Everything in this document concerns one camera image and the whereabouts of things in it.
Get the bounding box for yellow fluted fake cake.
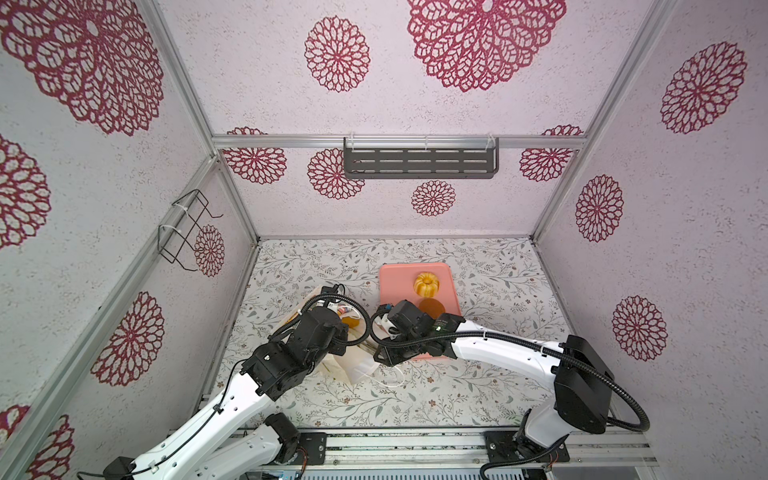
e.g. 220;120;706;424
413;272;440;298

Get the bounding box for orange fake bread roll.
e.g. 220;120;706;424
341;316;361;328

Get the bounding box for white printed paper bag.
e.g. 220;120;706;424
312;299;404;388

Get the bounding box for round fake bread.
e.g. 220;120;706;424
418;298;446;320

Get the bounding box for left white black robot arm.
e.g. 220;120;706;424
97;303;349;479

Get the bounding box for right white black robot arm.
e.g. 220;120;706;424
373;300;615;466

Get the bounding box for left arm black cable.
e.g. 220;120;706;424
269;284;373;348

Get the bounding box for black wire wall rack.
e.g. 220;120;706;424
156;189;226;278

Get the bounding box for grey slotted wall shelf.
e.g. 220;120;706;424
342;137;500;180

